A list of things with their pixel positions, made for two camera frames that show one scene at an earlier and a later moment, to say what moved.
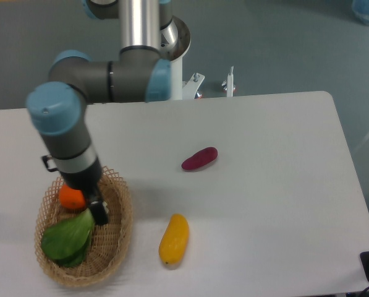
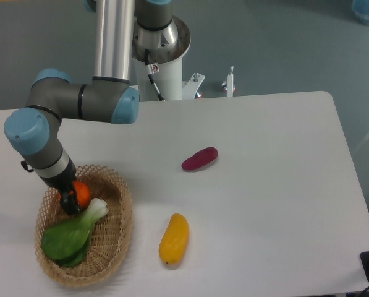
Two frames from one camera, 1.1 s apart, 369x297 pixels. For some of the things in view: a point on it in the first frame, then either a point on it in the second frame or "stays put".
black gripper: (89, 181) -> (63, 181)
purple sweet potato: (200, 158) stays put
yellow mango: (175, 240) stays put
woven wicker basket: (110, 242) stays put
